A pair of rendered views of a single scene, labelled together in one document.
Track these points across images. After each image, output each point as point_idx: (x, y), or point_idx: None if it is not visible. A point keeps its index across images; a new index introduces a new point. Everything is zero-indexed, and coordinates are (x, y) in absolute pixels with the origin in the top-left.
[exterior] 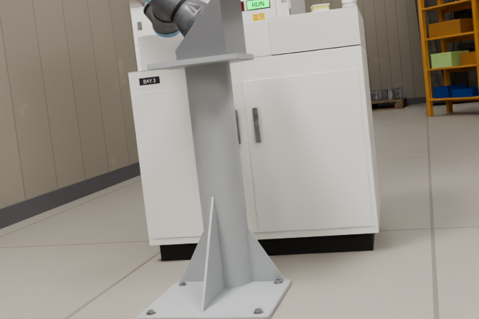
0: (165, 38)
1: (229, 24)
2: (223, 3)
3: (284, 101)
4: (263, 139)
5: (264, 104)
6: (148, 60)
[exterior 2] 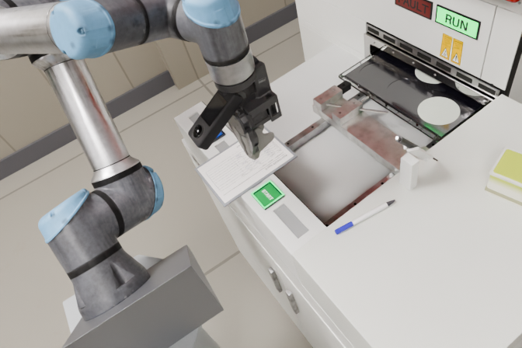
0: (195, 145)
1: (128, 345)
2: (92, 346)
3: (318, 324)
4: (301, 314)
5: (298, 300)
6: (191, 148)
